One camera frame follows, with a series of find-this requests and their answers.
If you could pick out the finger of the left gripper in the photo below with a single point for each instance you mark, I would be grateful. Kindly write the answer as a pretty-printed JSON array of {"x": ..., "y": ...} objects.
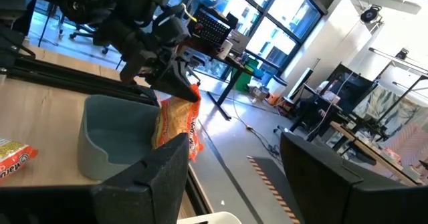
[
  {"x": 165, "y": 82},
  {"x": 185, "y": 80}
]

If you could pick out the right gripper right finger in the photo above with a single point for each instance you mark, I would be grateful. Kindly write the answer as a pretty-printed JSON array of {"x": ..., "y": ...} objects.
[{"x": 351, "y": 200}]

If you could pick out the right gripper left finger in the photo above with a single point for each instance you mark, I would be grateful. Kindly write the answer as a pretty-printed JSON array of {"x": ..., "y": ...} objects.
[{"x": 100, "y": 204}]

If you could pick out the orange Maruchan noodle pack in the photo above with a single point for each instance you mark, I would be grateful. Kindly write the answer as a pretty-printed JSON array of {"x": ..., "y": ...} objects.
[
  {"x": 177, "y": 120},
  {"x": 16, "y": 160}
]

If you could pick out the white mug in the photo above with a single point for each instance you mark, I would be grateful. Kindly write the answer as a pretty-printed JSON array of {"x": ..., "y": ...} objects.
[{"x": 224, "y": 49}]

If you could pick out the wooden table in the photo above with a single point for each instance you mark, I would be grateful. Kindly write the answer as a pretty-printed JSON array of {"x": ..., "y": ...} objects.
[{"x": 374, "y": 150}]

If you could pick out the black desk with equipment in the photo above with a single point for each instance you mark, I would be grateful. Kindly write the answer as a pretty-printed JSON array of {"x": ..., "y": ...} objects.
[{"x": 214, "y": 30}]

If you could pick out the green bin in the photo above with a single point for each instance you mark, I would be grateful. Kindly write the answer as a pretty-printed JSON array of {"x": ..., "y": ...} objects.
[{"x": 247, "y": 75}]

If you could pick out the blue-grey plastic bin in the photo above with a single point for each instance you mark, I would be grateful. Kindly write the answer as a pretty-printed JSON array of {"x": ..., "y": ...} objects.
[{"x": 113, "y": 140}]

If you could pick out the black office chair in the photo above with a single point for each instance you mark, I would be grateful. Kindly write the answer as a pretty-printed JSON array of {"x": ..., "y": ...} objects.
[{"x": 87, "y": 26}]

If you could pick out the black floor mat striped edge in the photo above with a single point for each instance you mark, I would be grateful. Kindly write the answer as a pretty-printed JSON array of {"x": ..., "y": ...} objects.
[{"x": 264, "y": 184}]

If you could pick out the white waste bin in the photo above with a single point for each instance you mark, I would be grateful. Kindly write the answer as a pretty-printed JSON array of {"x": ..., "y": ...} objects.
[{"x": 277, "y": 90}]

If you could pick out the patterned cloth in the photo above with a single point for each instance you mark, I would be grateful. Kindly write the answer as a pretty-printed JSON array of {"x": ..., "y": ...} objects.
[{"x": 388, "y": 108}]

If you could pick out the large glass window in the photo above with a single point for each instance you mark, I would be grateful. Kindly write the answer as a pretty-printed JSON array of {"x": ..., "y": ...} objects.
[{"x": 274, "y": 33}]

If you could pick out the black monitor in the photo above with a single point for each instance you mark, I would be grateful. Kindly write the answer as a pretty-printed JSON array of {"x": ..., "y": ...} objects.
[{"x": 351, "y": 87}]

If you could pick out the white plastic bin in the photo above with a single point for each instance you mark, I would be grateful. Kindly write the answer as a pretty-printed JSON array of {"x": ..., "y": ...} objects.
[{"x": 214, "y": 219}]

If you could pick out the black spotlight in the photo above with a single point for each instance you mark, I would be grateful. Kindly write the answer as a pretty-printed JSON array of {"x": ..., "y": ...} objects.
[{"x": 371, "y": 14}]

